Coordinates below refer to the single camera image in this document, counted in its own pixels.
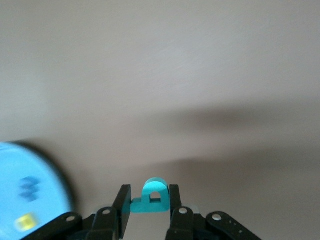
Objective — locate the brown table cover sheet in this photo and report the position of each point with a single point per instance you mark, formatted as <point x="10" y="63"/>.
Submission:
<point x="160" y="62"/>

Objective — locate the blue foam letter m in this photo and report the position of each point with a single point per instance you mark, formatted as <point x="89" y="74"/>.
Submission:
<point x="28" y="188"/>

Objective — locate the blue plate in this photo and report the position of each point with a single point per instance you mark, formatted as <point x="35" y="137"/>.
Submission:
<point x="10" y="175"/>

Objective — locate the yellow foam letter d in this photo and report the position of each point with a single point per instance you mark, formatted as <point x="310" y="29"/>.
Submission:
<point x="26" y="222"/>

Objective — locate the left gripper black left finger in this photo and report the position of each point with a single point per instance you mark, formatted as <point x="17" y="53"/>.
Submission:
<point x="105" y="225"/>

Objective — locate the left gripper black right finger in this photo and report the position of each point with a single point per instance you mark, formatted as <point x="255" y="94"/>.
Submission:
<point x="185" y="225"/>

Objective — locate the teal foam letter b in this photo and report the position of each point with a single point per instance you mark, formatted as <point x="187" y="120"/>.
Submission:
<point x="155" y="187"/>

